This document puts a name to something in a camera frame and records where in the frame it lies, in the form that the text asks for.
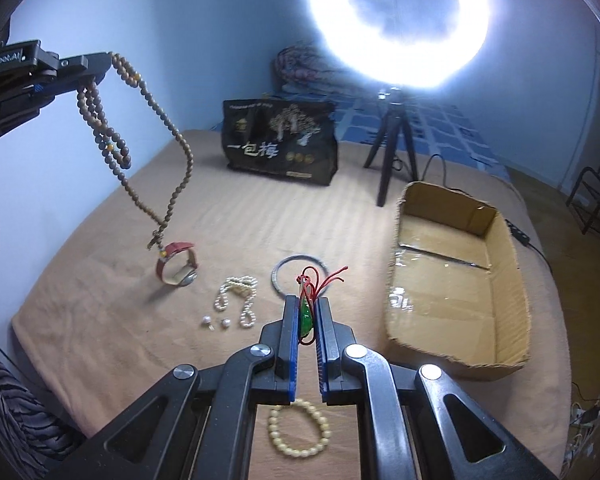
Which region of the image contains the cream bead bracelet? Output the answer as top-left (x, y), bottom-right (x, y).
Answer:
top-left (266, 398), bottom-right (334, 458)

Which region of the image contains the dark metal bangle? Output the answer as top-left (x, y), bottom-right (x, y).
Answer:
top-left (270, 252), bottom-right (328, 299)

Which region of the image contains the white pearl necklace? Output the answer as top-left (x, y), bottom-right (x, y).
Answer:
top-left (212, 274), bottom-right (259, 330)

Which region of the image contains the brown wooden bead necklace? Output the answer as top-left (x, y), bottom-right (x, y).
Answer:
top-left (75, 51), bottom-right (195, 252)

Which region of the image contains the red strap wristwatch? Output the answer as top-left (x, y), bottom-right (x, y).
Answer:
top-left (156, 242), bottom-right (198, 287)

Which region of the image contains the cardboard box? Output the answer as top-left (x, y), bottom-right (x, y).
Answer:
top-left (385, 181), bottom-right (531, 380)

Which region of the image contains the black snack bag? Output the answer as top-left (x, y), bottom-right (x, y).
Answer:
top-left (221, 99), bottom-right (338, 186)

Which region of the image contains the black tripod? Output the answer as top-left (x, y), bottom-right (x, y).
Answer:
top-left (363, 87), bottom-right (419, 207)

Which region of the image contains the blue patterned bed sheet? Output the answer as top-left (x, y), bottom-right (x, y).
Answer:
top-left (215, 84), bottom-right (508, 180)

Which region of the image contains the folded floral quilt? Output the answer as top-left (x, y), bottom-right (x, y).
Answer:
top-left (273, 44), bottom-right (352, 93)

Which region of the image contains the black clothes rack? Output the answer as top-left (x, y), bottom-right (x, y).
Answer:
top-left (564, 123), bottom-right (600, 248)

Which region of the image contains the black power cable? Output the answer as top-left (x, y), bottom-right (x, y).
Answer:
top-left (389, 152), bottom-right (556, 273)

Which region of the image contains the ring light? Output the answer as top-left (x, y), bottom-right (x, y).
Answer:
top-left (308, 0), bottom-right (492, 90)

